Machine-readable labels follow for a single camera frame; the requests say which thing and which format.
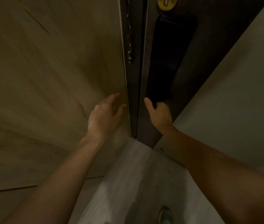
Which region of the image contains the metal door chain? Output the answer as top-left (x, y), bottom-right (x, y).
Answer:
top-left (125, 0), bottom-right (134, 64)

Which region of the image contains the dark door frame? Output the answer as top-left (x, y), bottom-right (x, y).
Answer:
top-left (118, 0), bottom-right (149, 138)

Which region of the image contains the person's grey shoe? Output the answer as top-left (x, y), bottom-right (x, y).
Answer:
top-left (158, 206), bottom-right (174, 224)

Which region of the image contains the person's left hand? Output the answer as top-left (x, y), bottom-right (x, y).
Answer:
top-left (87, 92), bottom-right (127, 141)

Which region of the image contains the black door lock handle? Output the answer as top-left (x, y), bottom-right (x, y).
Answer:
top-left (145, 14), bottom-right (198, 108)

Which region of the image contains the person's right forearm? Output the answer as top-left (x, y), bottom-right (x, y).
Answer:
top-left (156, 125), bottom-right (264, 224)

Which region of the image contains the dark entrance door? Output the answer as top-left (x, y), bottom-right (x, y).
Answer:
top-left (136, 0), bottom-right (264, 149)

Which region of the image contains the yellow round lock knob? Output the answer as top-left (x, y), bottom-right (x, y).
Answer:
top-left (157, 0), bottom-right (178, 11)

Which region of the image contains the person's left forearm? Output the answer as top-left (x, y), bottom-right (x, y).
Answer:
top-left (2, 135), bottom-right (107, 224)

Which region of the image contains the person's right hand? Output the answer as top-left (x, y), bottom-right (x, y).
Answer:
top-left (144, 97), bottom-right (173, 129)

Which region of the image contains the light wooden cabinet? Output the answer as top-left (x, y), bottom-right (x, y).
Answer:
top-left (0, 0), bottom-right (131, 194)

